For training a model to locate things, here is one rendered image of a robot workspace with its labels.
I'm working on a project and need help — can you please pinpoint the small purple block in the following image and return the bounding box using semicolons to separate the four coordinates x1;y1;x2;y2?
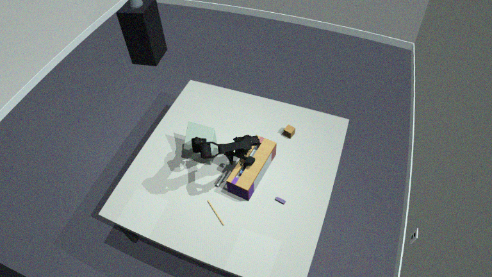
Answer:
275;197;286;204

